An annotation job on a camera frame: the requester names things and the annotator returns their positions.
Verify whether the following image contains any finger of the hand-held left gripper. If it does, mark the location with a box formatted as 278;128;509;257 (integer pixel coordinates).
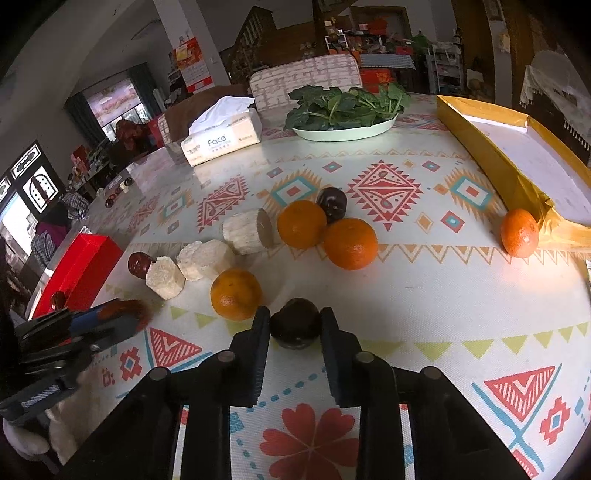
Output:
16;300;148;344
21;318;139;370

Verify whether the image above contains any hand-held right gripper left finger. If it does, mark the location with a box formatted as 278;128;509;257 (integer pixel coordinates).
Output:
60;307;271;480

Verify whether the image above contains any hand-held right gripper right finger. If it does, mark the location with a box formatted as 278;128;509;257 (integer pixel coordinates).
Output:
320;307;532;480

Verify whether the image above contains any red box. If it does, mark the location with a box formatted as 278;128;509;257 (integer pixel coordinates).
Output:
31;233;124;319

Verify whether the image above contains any dark passion fruit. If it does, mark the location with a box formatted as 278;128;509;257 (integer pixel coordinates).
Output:
316;187;348;221
270;298;322;350

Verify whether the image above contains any orange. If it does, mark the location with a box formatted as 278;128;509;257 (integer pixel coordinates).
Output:
277;200;328;250
322;218;378;271
501;208;540;258
210;268;263;322

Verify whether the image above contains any person's left forearm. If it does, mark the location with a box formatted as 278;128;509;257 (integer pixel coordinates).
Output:
0;383;100;467

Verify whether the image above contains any patterned tablecloth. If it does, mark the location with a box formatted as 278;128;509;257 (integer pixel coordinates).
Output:
78;90;591;480

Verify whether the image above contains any black framed glass door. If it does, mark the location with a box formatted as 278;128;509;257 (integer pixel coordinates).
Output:
0;143;61;241

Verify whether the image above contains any red cardboard carton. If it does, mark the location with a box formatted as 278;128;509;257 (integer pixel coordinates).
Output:
147;117;168;148

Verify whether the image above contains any window with teal curtains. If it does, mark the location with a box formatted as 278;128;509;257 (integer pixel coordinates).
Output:
65;62;160;139

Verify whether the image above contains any white tissue pack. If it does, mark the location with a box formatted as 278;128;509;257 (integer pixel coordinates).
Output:
180;96;263;167

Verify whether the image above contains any pale green plate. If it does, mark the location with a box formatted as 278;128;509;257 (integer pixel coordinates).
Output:
292;113;399;142

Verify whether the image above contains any brown chair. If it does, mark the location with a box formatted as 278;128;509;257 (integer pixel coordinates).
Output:
164;84;252;144

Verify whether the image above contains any yellow box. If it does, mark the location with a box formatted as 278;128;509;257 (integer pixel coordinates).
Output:
436;95;591;252

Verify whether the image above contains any chair with patterned cover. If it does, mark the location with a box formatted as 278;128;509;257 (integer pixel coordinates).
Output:
249;54;362;112

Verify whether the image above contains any checkered cloth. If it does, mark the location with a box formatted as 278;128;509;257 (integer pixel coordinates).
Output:
359;53;416;71

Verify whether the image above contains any white shelf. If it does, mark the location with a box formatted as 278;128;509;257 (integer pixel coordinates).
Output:
425;41;465;93

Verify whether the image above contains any chair with white lace cover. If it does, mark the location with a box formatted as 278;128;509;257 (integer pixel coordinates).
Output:
519;48;591;153

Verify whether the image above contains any red wall calendar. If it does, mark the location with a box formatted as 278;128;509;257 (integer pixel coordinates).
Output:
168;37;215;95

